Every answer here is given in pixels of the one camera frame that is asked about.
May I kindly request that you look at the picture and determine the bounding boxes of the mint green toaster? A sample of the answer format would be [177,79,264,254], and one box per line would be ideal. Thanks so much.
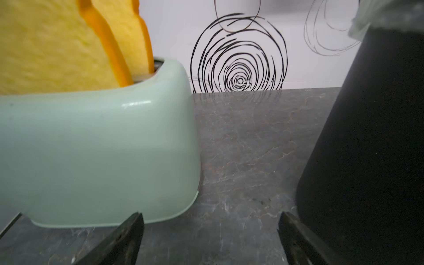
[1,58,201,228]

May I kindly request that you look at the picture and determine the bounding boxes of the toast slice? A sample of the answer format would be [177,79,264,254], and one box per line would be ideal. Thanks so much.
[1,1,133,96]
[92,0,155,83]

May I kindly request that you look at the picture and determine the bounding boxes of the black trash bin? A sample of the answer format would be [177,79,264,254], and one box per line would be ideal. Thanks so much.
[296,28,424,265]

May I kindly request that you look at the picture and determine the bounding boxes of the front toast slice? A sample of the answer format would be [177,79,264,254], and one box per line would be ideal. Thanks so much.
[1,1,133,96]

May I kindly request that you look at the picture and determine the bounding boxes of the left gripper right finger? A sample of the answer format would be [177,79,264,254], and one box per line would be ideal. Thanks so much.
[278,212,348,265]

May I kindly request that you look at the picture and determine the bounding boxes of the rear toast slice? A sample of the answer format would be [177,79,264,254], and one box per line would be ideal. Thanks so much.
[92,0,155,83]

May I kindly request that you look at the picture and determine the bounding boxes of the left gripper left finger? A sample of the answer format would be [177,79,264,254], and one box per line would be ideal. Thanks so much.
[77,213,145,265]

